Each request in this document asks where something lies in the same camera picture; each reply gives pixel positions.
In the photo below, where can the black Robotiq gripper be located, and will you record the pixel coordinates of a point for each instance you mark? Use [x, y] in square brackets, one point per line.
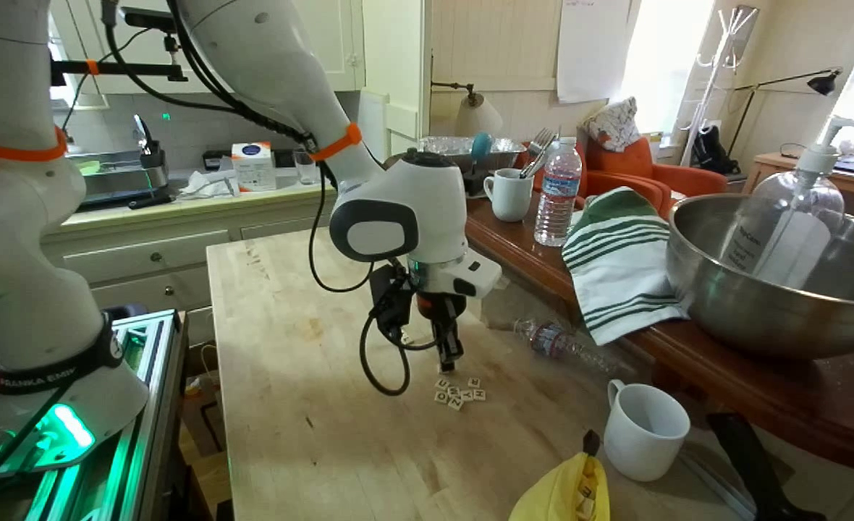
[442, 309]

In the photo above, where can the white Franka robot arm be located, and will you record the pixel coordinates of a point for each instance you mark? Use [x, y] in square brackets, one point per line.
[270, 59]

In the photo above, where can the cream letter tile U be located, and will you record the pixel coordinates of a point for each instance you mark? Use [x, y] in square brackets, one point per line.
[442, 383]

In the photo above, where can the cream letter tile W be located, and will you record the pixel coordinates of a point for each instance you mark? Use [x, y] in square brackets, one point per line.
[457, 392]

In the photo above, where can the cream letter tile R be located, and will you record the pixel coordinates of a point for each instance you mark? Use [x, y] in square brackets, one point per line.
[475, 383]

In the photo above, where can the cream letter tile O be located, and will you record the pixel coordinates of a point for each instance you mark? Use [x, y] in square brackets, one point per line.
[438, 396]

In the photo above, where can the cream letter tile Y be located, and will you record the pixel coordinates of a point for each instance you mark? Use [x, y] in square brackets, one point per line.
[468, 396]

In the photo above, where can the cream letter tile N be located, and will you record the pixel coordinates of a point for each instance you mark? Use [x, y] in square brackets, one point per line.
[452, 403]

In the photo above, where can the cream letter tile H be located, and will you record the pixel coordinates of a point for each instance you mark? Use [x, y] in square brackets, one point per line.
[483, 396]

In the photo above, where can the crushed clear plastic bottle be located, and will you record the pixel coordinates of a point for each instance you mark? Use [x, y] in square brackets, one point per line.
[567, 347]

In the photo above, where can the white mug with spoon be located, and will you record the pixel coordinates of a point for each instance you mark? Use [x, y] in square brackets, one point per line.
[509, 196]

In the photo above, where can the upright clear water bottle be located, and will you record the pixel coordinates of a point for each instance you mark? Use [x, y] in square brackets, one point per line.
[556, 199]

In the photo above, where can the yellow banana-shaped pouch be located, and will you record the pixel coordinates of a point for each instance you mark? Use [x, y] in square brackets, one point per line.
[556, 493]

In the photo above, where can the green striped white towel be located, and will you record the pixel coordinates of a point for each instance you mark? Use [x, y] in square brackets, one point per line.
[624, 263]

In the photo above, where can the grey shallow bowl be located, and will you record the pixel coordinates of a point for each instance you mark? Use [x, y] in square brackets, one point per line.
[499, 154]

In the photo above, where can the teal round object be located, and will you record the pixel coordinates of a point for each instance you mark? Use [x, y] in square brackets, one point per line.
[483, 147]

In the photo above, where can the plain white mug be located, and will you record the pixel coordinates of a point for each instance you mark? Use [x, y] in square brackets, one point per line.
[645, 435]

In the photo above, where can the gooseneck lamp white shade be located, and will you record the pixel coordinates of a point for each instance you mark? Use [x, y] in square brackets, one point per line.
[480, 115]

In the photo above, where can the brown cardboard box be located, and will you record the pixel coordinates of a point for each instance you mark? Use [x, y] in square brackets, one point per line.
[205, 415]

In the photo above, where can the white round container blue lid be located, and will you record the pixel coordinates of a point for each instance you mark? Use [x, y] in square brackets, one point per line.
[254, 167]

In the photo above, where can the orange chair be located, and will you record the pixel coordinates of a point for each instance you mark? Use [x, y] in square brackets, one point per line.
[682, 179]

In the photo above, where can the cream cabinet with drawers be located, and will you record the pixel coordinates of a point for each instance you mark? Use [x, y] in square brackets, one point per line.
[155, 263]

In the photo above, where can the white paper sheet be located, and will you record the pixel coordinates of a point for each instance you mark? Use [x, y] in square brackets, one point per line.
[594, 53]

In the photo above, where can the black bag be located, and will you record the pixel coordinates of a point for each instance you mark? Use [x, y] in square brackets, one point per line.
[714, 148]

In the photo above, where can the large steel mixing bowl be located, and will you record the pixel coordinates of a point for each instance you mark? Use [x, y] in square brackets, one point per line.
[782, 309]

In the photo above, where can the black kitchen faucet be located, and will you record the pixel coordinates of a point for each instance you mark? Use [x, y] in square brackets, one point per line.
[153, 154]

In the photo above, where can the clear pump soap bottle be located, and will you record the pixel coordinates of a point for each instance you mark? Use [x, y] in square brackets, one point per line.
[792, 234]

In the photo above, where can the dark wooden side table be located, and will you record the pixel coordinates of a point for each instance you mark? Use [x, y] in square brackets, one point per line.
[811, 408]

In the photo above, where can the white coat rack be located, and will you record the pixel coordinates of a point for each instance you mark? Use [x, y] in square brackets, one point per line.
[724, 47]

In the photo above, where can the black boom bar orange clamps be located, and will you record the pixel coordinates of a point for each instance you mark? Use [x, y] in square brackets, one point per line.
[127, 72]

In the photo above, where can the thin black desk lamp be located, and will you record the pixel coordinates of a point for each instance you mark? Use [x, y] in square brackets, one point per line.
[821, 79]

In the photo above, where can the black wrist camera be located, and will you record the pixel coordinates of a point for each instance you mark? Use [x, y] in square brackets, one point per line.
[391, 300]

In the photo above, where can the metal robot stand frame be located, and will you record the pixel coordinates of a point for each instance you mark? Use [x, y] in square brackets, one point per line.
[147, 408]

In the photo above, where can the black bar camera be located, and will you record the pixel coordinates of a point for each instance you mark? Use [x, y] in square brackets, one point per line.
[153, 18]

